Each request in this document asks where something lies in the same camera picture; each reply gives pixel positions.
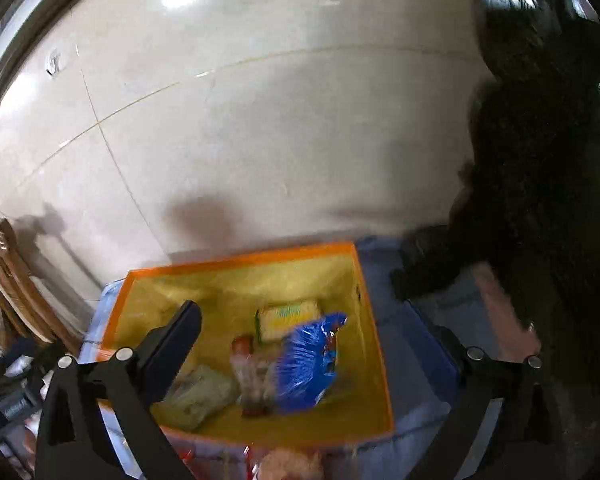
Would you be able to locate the white wall hook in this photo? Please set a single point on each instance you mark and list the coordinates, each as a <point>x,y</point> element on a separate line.
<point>55,62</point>

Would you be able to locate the person in black clothes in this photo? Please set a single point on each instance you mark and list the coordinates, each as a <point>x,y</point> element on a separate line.
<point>540,160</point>

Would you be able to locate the clear packet with red cap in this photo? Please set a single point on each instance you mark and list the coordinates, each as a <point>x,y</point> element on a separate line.
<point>250,375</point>

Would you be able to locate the yellow box with orange rim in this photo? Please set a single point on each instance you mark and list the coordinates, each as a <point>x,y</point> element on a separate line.
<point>220,285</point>

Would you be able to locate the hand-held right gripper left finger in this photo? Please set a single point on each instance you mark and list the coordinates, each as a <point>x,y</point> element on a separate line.
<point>172,345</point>

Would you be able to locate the blue snack packet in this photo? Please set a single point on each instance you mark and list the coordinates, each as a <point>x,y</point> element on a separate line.
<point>305,360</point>

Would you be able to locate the pale pink cloth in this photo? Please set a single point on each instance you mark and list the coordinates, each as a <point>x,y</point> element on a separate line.
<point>510,310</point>

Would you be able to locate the yellow green snack packet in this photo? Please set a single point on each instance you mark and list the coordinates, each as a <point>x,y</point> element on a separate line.
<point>287,317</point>

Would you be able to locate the red and tan packet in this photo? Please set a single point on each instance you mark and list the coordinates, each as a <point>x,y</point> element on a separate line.
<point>280,465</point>

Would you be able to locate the dark window frame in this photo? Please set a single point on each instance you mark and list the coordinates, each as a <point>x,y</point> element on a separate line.
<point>10,35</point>

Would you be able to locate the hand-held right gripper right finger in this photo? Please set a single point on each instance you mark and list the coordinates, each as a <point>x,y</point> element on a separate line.
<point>472,385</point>

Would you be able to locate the pale green snack packet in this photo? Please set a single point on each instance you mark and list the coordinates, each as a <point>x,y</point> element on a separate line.
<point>200,395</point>

